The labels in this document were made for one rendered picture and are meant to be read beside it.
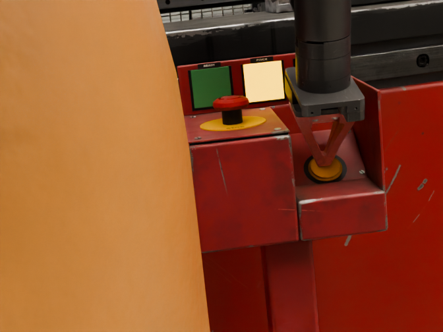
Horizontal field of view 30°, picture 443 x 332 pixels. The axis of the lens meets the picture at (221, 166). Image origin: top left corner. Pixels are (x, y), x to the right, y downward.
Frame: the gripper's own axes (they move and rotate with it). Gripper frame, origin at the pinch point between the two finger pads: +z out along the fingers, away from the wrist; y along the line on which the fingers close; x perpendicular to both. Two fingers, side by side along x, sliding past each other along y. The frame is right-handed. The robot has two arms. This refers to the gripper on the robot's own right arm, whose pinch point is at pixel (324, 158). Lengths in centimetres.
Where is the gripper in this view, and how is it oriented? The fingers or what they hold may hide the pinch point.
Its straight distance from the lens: 92.3
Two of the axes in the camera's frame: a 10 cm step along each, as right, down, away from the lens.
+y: -1.1, -4.8, 8.7
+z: 0.7, 8.7, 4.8
